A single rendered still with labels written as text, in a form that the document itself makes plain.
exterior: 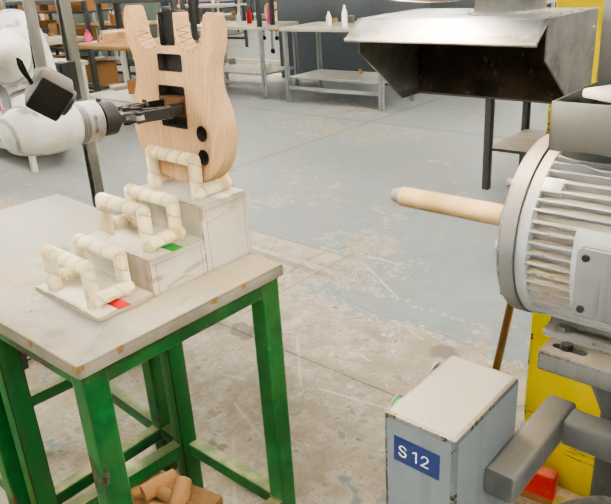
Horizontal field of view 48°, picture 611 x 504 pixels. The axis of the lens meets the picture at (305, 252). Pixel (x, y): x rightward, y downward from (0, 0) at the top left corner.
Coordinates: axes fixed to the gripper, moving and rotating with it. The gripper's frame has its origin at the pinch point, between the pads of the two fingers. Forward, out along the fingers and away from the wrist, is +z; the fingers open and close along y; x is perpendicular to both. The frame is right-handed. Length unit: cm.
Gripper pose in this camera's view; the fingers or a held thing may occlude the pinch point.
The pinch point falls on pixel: (171, 106)
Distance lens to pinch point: 171.4
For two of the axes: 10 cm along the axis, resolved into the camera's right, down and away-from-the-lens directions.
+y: 7.4, 2.2, -6.3
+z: 6.7, -2.9, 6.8
